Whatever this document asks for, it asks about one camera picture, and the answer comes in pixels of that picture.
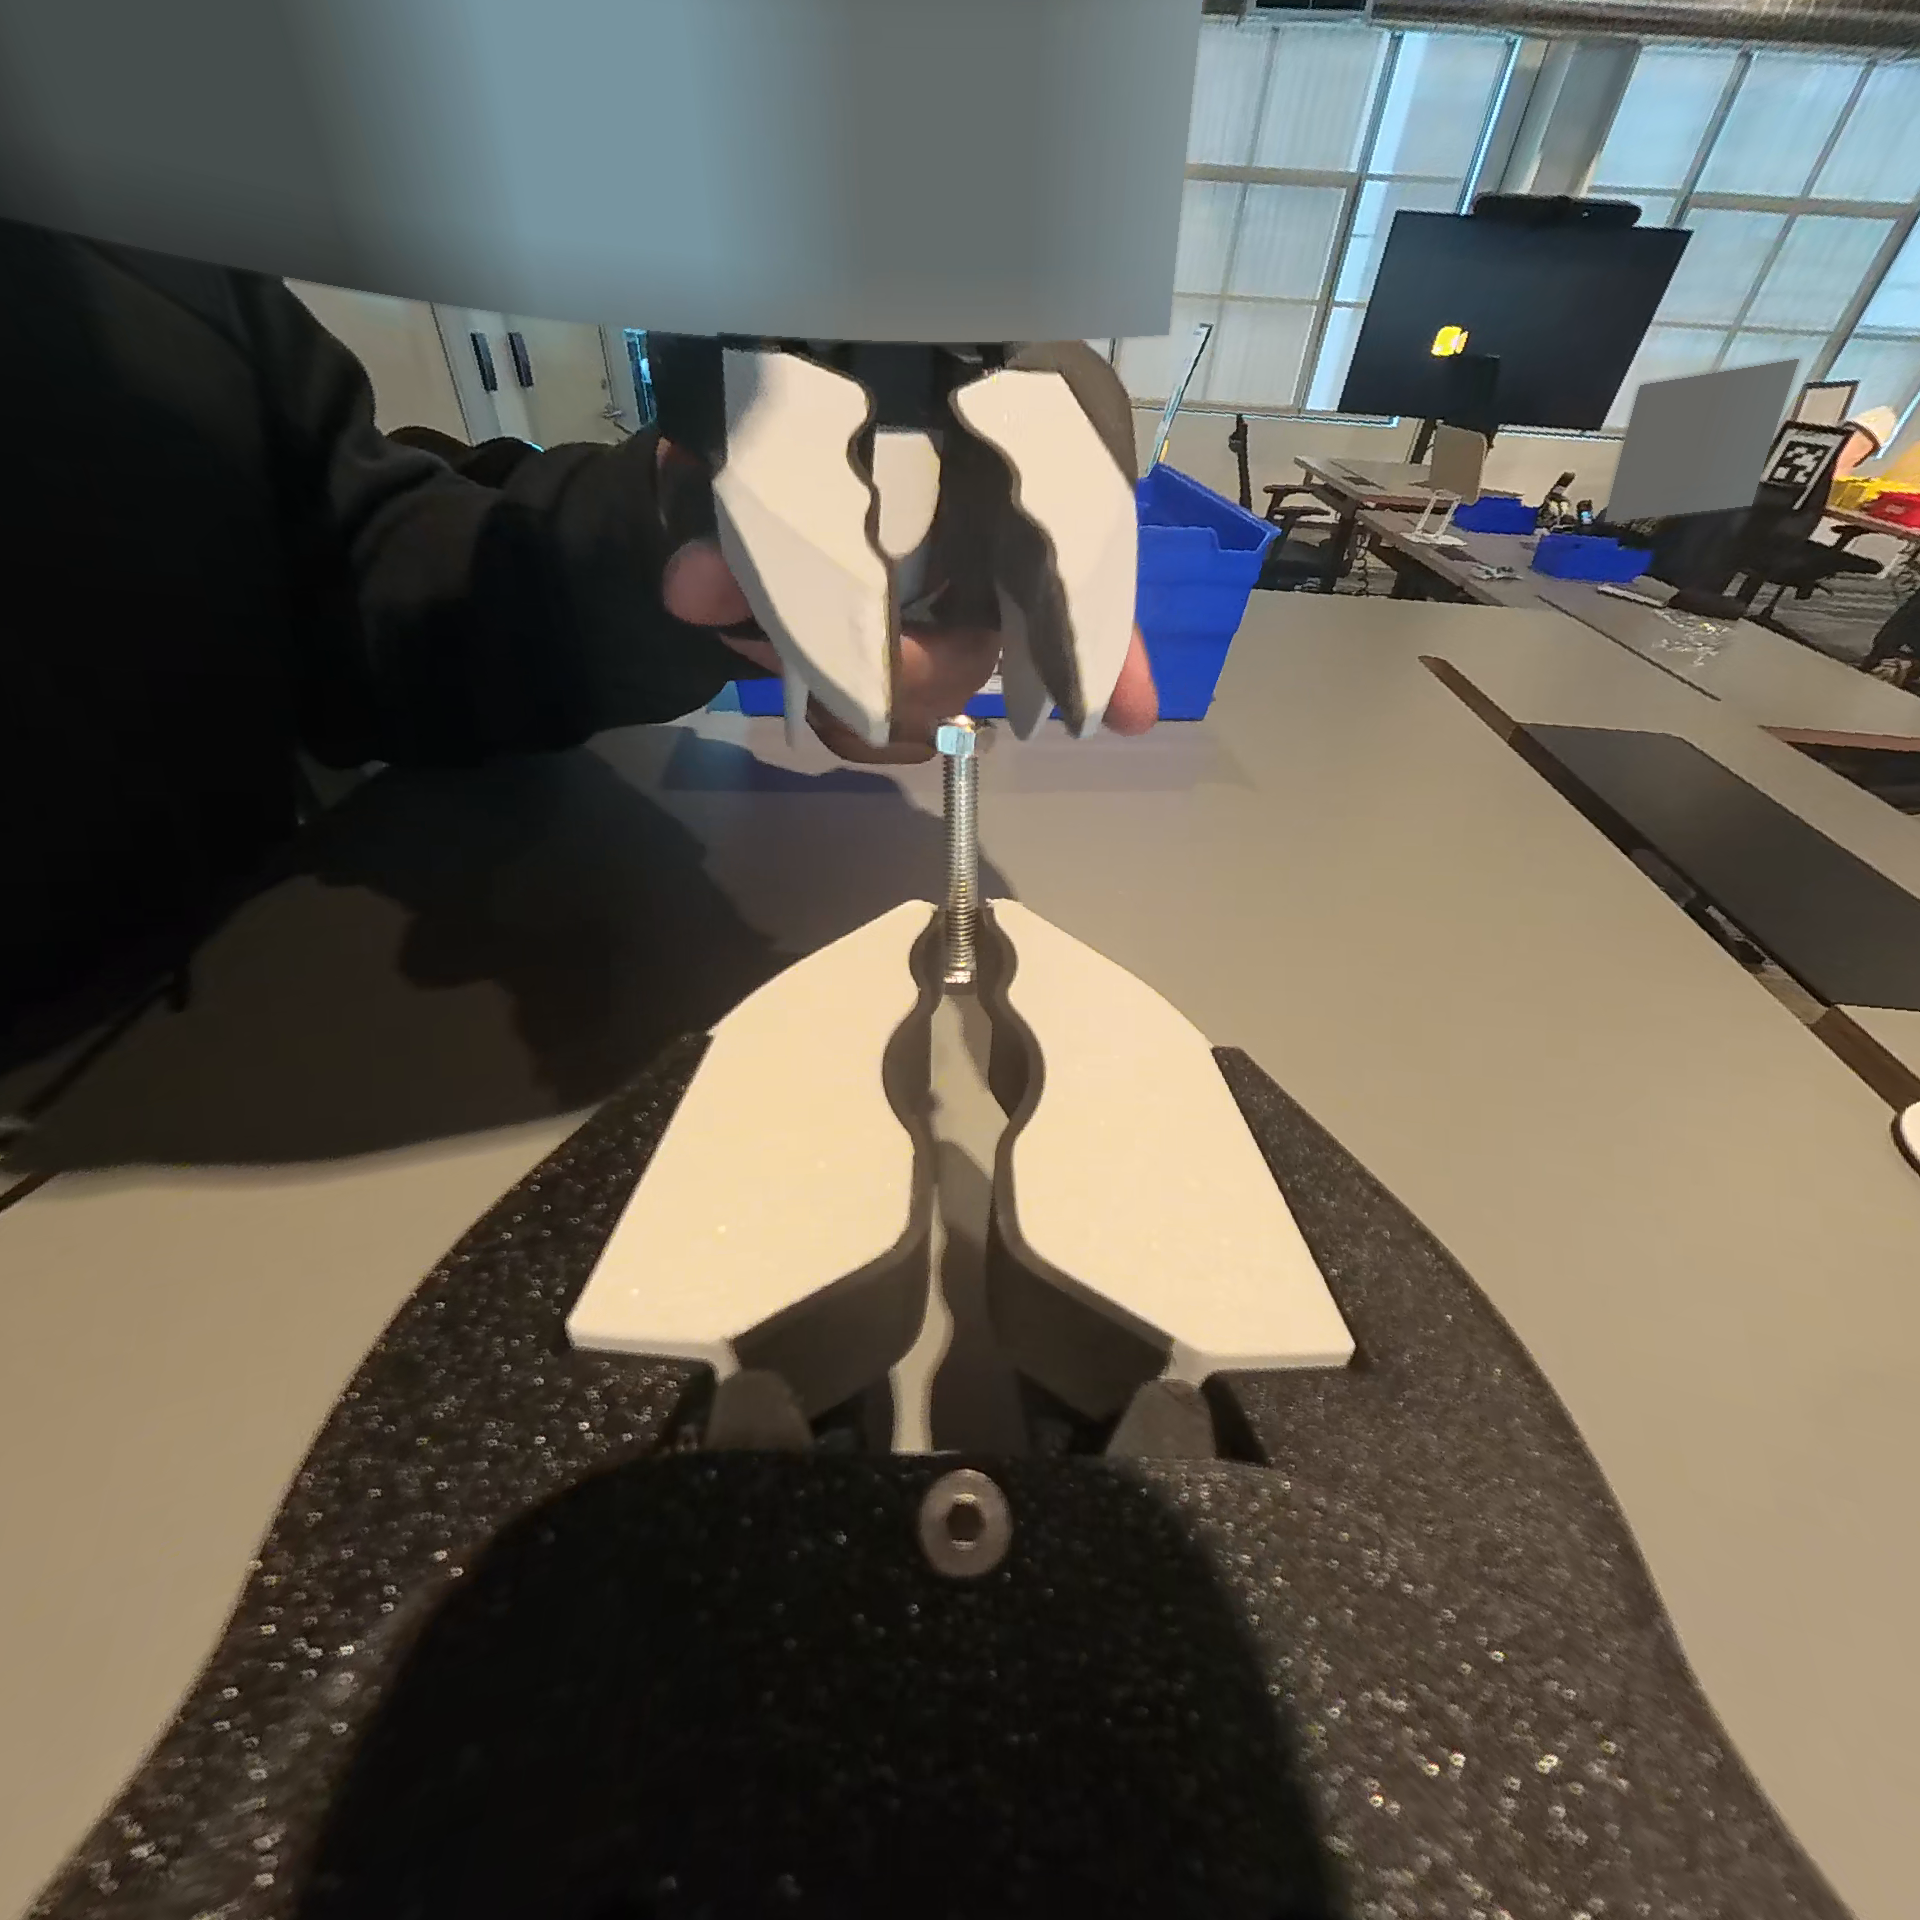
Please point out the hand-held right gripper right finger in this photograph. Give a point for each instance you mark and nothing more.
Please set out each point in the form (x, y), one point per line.
(1172, 1171)

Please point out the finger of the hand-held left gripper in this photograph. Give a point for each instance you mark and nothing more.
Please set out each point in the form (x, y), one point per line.
(1073, 511)
(795, 511)

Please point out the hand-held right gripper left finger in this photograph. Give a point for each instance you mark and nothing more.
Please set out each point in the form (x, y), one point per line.
(750, 1171)

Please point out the metal bolt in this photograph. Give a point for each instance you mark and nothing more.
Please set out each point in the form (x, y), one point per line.
(959, 841)

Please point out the person's left hand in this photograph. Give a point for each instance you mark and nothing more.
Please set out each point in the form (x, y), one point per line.
(707, 600)

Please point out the blue plastic tote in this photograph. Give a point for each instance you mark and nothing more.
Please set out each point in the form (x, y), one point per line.
(1201, 600)

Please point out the black office chair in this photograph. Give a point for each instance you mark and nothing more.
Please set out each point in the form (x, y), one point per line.
(1810, 557)
(1307, 549)

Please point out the beige board on stand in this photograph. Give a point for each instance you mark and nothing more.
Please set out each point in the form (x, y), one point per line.
(1454, 475)

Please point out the small blue bin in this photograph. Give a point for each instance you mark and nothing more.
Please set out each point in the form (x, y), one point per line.
(1589, 560)
(1498, 514)

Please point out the black TV monitor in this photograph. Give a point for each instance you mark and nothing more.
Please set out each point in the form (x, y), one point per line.
(1516, 316)

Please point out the black table mat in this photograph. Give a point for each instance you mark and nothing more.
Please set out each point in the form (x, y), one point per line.
(1725, 858)

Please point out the fiducial tag sign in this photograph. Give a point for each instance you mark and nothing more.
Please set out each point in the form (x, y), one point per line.
(1804, 457)

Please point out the white base board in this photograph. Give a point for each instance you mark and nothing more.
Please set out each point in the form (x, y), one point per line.
(1911, 1138)

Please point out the yellow plastic bin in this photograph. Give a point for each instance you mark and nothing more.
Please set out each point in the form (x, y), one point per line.
(1883, 505)

